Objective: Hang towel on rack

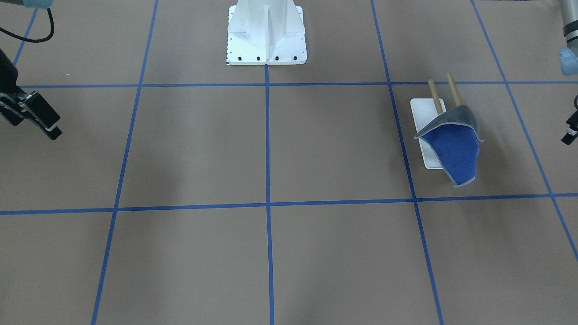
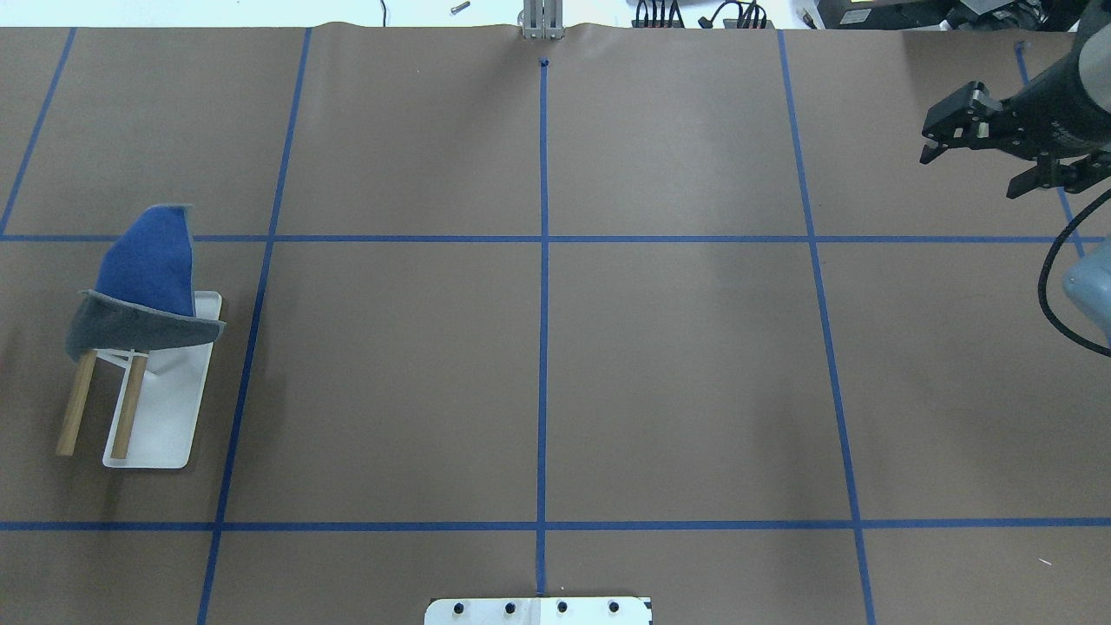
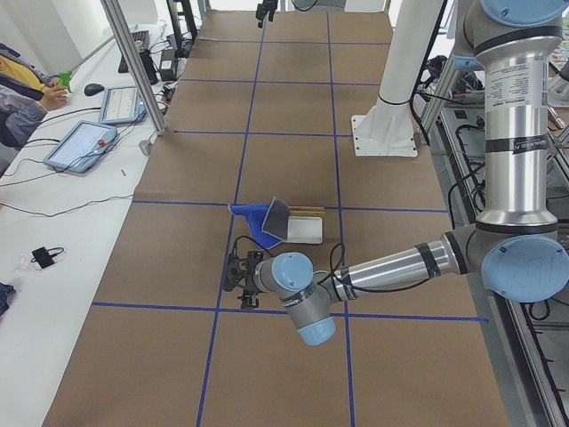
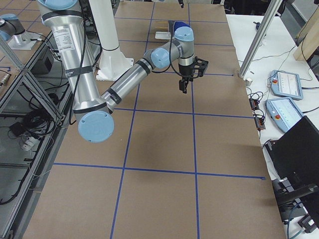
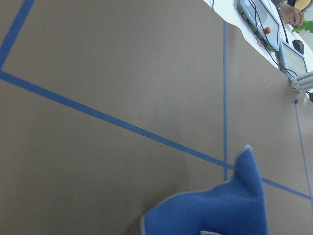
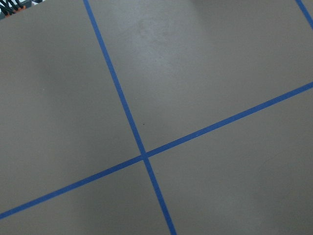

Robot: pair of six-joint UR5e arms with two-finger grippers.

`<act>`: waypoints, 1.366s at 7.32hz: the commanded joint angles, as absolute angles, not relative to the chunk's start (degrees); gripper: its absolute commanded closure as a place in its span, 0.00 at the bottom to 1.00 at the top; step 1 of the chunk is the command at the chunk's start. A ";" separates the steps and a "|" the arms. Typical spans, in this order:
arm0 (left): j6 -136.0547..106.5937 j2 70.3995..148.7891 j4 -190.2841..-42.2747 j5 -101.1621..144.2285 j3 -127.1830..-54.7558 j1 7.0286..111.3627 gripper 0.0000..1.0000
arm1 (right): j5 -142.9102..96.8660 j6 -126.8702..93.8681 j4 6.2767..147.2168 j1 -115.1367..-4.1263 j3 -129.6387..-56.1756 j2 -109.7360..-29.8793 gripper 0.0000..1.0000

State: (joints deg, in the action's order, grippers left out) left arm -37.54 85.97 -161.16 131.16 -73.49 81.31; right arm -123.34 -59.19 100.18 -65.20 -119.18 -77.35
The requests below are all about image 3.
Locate green plastic clamp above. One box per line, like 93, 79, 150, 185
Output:
58, 70, 73, 93

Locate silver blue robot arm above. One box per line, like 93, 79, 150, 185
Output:
223, 1, 568, 346

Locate aluminium frame post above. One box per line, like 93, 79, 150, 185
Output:
100, 0, 165, 136

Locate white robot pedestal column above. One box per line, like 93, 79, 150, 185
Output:
351, 0, 446, 157

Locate near blue teach pendant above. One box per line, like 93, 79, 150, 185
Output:
43, 121, 118, 173

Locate white rack base tray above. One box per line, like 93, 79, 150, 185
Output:
284, 216, 324, 245

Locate small black strap device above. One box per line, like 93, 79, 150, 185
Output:
31, 246, 65, 270

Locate black tall stand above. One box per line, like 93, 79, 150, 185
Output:
165, 0, 199, 59

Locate wooden rack rod rear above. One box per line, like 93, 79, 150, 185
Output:
289, 205, 325, 212

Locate wooden rack rod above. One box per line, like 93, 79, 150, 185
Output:
289, 205, 325, 212
289, 210, 325, 218

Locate wooden rack rod front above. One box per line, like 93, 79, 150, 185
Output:
289, 210, 325, 218

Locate blue teach pendant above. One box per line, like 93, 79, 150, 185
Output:
99, 86, 146, 125
43, 121, 118, 173

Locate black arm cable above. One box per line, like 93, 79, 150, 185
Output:
230, 235, 445, 294

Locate black power adapter box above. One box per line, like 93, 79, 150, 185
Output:
158, 48, 179, 82

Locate black keyboard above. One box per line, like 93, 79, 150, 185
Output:
117, 29, 151, 75

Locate blue grey towel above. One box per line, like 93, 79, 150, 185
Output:
228, 197, 290, 249

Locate far blue teach pendant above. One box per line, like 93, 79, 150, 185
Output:
99, 86, 146, 125

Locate seated person's hand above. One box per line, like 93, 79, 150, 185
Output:
38, 78, 68, 111

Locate black computer mouse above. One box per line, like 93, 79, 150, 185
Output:
84, 84, 105, 97

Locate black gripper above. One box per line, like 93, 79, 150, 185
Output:
238, 277, 263, 310
257, 0, 278, 13

